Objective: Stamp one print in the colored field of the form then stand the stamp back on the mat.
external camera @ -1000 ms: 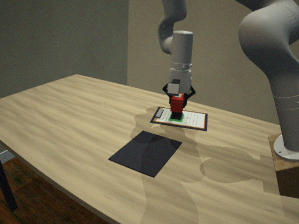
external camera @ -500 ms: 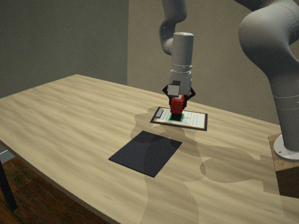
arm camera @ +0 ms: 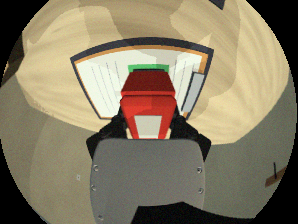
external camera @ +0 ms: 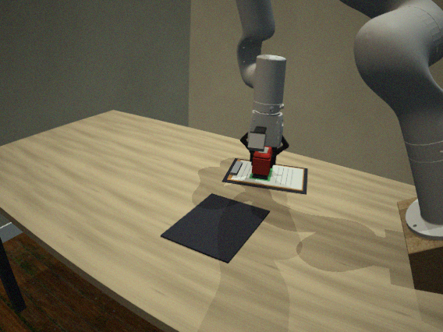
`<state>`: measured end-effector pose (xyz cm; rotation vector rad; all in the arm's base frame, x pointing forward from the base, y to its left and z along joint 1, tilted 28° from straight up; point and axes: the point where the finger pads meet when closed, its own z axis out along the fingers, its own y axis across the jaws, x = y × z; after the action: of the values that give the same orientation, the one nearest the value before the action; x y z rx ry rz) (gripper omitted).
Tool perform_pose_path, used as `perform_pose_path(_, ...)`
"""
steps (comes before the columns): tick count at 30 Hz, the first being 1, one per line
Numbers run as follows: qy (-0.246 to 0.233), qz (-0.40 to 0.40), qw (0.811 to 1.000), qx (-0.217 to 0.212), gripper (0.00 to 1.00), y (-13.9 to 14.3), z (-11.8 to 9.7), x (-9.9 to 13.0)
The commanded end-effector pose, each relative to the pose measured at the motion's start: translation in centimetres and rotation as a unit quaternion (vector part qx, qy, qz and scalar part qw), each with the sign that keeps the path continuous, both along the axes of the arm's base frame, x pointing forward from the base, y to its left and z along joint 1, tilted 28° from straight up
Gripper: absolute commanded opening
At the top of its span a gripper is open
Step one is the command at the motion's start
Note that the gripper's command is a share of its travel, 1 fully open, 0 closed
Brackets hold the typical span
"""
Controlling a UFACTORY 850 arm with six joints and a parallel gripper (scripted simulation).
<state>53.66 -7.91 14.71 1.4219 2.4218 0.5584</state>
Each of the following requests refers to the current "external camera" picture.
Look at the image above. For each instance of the red self-inking stamp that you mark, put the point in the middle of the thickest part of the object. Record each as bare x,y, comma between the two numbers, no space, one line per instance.
261,163

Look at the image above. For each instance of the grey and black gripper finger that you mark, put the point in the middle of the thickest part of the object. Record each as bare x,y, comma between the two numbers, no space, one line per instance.
244,142
277,151

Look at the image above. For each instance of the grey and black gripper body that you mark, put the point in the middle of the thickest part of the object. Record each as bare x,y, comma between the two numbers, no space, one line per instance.
274,124

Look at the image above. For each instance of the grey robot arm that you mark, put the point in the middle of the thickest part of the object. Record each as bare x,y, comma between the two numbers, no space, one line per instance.
392,52

